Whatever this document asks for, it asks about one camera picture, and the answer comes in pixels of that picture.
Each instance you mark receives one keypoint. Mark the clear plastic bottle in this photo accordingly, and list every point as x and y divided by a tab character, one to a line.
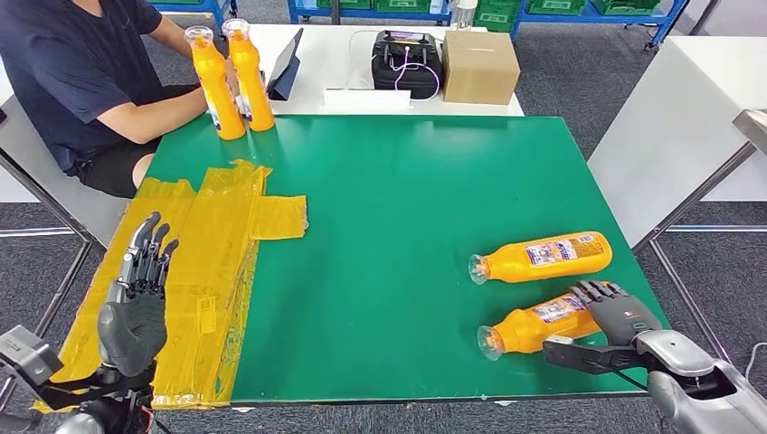
465	15

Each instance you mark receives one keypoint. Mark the brown cardboard box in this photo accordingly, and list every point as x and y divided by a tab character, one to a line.
479	69

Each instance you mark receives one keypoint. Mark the tablet in dark case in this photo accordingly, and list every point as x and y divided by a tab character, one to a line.
286	75

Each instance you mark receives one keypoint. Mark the person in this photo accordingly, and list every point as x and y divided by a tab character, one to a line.
60	72

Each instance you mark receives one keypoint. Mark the yellow tape patch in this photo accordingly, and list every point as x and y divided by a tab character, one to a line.
198	269

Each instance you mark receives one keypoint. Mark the white desk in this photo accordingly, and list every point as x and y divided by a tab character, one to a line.
329	54

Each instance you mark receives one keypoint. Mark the orange detergent bottle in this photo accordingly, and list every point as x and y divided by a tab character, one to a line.
527	332
215	90
509	263
251	78

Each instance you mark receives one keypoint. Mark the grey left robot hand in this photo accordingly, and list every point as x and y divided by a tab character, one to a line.
132	335

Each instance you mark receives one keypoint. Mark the flat white box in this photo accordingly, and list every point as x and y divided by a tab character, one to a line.
365	102

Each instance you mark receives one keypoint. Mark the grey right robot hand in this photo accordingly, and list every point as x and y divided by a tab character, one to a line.
623	314

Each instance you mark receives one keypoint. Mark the green table mat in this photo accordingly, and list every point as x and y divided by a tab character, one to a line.
389	209

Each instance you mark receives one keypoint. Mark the blue shelf rack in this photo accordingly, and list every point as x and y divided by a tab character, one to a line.
575	20

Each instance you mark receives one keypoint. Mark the black carry case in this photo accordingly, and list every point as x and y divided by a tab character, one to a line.
389	81

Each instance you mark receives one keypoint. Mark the green crate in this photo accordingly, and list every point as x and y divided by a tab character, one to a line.
344	3
623	6
494	12
557	6
410	5

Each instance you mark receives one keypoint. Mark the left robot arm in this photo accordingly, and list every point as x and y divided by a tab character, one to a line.
120	395

